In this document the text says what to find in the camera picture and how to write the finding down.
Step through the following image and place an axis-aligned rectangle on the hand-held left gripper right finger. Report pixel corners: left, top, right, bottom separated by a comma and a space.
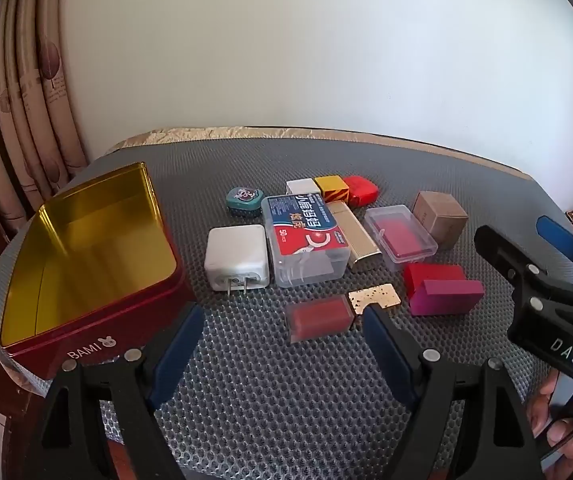
361, 304, 542, 480

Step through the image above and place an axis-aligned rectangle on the person's right hand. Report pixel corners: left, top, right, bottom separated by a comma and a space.
526, 372, 573, 463

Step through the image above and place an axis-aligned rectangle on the small white cube box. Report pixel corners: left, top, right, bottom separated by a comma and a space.
286, 179, 321, 196

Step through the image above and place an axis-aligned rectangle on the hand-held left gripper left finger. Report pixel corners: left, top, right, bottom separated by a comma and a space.
40, 302, 205, 480

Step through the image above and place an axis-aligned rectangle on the red rectangular box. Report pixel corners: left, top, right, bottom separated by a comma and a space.
403, 262, 467, 306

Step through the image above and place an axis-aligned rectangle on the clear floss pick box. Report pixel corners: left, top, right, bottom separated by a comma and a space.
261, 192, 351, 288

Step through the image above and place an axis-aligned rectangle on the magenta rectangular box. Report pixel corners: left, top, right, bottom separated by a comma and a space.
409, 280, 485, 317

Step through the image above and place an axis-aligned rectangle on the small teal round tin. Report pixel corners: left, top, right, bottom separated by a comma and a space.
225, 186, 262, 218

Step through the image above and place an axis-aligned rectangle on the gold metal lighter case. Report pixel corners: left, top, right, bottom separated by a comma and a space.
326, 200, 382, 273

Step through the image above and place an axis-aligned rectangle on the small translucent dark red box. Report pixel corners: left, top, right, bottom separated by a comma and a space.
285, 295, 356, 345

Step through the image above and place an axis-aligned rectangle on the yellow cube box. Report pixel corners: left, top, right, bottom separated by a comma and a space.
314, 175, 351, 206

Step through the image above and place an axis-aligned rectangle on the gold speckled card piece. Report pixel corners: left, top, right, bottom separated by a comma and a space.
348, 283, 401, 316

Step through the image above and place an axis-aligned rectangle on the brown and red carton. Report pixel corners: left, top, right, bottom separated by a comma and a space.
412, 191, 469, 251

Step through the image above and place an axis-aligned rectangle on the clear plastic box red insert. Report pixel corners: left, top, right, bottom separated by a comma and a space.
363, 205, 439, 273

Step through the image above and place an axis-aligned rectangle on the red tin box gold inside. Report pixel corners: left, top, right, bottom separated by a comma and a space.
0, 162, 197, 381

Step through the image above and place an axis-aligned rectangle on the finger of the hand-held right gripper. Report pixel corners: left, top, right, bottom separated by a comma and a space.
473, 225, 573, 307
536, 215, 573, 287

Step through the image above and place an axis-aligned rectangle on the grey honeycomb mat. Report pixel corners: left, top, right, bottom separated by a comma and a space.
0, 135, 573, 480

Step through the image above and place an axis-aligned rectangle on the small red rounded case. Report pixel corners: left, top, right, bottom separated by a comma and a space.
342, 175, 380, 208

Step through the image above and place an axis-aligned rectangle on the white power adapter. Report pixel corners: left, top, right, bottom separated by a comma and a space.
204, 225, 270, 295

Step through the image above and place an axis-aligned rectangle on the beige leaf print curtain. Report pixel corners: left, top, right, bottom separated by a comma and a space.
0, 0, 90, 233

